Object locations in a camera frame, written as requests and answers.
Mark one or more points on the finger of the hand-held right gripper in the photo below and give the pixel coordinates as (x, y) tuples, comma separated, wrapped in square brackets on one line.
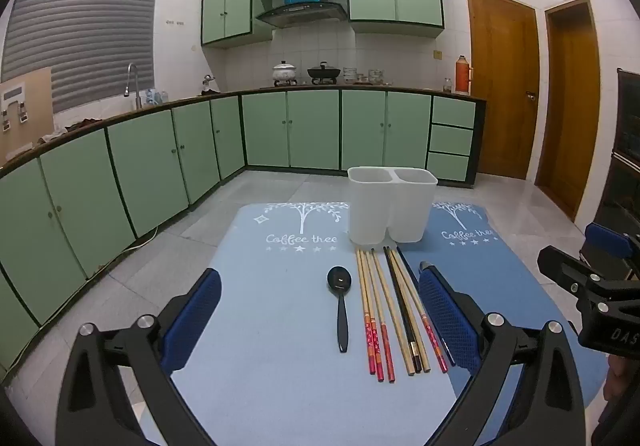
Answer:
[(607, 241), (562, 266)]

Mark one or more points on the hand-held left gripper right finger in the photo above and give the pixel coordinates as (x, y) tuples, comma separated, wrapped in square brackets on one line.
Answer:
[(445, 316)]

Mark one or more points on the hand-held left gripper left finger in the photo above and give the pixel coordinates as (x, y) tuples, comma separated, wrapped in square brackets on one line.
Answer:
[(197, 311)]

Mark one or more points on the black chopstick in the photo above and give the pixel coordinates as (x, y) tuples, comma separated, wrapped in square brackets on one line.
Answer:
[(400, 301)]

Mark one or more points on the black plastic spoon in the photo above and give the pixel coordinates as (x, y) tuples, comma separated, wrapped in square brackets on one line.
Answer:
[(341, 311)]

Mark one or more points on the white two-compartment utensil holder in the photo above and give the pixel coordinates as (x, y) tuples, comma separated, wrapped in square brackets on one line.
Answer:
[(372, 206)]

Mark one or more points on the darker blue tree-print mat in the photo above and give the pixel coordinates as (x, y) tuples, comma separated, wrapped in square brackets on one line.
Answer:
[(500, 266)]

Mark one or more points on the dark glass-front cabinet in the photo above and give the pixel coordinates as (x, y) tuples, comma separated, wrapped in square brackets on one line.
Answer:
[(622, 165)]

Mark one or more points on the light blue tree-print mat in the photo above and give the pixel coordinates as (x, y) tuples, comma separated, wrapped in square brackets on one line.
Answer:
[(280, 326)]

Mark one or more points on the wooden door in recess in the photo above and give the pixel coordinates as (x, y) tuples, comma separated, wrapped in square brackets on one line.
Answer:
[(570, 115)]

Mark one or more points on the green lower kitchen cabinets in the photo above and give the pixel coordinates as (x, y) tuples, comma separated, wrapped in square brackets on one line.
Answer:
[(150, 165)]

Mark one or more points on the small glass jar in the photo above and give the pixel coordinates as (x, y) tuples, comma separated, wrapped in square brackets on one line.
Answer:
[(447, 85)]

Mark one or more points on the orange thermos flask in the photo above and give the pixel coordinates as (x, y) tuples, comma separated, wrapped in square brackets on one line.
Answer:
[(462, 75)]

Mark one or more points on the bottles beside sink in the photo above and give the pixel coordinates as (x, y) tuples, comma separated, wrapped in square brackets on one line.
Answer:
[(156, 97)]

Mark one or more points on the dark cloth on counter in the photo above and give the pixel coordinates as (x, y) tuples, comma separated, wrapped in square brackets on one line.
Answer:
[(84, 124)]

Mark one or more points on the metal kitchen faucet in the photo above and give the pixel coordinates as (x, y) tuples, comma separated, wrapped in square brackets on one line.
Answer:
[(136, 95)]

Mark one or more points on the dishes on counter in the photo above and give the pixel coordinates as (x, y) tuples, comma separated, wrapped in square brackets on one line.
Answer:
[(376, 75)]

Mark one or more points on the cardboard box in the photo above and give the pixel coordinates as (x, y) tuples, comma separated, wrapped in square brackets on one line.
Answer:
[(35, 120)]

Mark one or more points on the white cooking pot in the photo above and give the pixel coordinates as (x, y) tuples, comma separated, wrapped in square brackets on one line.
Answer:
[(285, 73)]

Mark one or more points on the stack of bowls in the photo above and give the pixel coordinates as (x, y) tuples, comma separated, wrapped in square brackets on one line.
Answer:
[(349, 74)]

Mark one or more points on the black wok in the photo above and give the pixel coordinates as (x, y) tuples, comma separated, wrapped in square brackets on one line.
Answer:
[(323, 73)]

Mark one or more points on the grey window blind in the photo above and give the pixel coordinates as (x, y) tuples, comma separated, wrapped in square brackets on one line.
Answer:
[(85, 25)]

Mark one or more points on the black range hood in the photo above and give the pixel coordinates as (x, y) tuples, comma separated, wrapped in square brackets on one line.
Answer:
[(302, 13)]

